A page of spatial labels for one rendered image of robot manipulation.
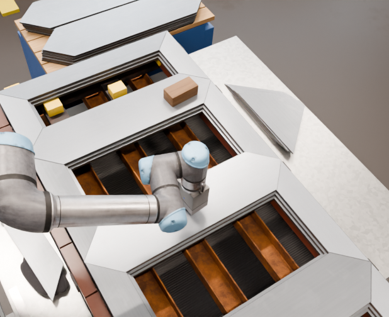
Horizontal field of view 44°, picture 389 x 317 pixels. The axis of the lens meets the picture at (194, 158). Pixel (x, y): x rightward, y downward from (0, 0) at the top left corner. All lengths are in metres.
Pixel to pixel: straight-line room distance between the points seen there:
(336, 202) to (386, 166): 1.20
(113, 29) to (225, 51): 0.50
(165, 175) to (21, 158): 0.36
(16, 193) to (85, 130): 0.68
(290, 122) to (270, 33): 1.70
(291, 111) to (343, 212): 0.45
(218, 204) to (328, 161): 0.51
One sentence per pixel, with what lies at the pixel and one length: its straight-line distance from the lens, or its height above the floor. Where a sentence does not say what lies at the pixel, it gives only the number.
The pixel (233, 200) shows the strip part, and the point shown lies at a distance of 1.58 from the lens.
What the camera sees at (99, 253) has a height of 0.85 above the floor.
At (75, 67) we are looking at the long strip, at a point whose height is 0.85.
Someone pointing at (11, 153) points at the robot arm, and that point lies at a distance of 1.17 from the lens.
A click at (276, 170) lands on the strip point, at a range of 1.68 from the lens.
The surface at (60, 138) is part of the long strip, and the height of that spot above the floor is 0.85.
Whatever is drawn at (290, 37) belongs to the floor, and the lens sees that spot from 3.53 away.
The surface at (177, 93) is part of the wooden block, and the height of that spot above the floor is 0.90.
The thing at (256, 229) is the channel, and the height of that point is 0.68.
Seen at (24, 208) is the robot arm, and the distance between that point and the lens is 1.12.
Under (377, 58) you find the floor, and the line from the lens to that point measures 3.58.
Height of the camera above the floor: 2.20
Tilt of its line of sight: 54 degrees down
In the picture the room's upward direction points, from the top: 5 degrees clockwise
